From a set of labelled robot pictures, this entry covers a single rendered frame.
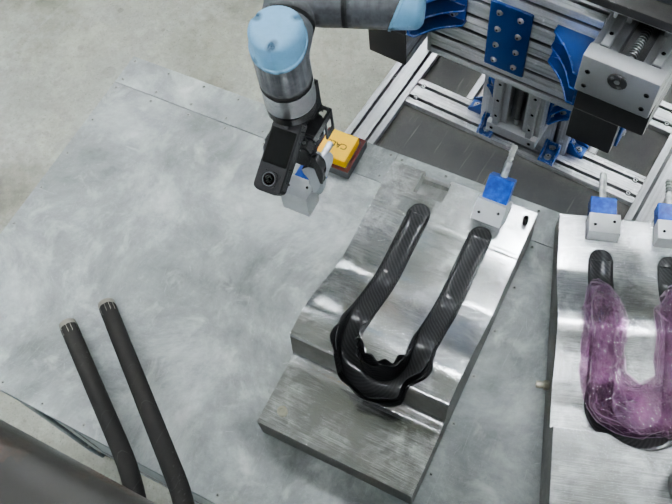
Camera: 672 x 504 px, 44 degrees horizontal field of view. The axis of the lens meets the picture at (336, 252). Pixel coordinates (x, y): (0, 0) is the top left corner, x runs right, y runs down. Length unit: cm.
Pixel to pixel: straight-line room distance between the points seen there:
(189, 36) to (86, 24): 38
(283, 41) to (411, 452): 62
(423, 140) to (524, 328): 100
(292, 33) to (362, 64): 167
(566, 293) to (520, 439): 24
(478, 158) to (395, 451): 117
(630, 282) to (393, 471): 49
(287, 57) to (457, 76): 139
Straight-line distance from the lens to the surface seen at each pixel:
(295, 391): 130
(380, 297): 131
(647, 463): 126
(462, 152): 227
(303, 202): 134
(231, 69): 279
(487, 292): 133
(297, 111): 116
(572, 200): 223
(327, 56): 277
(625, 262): 142
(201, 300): 146
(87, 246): 157
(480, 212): 135
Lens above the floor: 209
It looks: 62 degrees down
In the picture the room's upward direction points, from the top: 10 degrees counter-clockwise
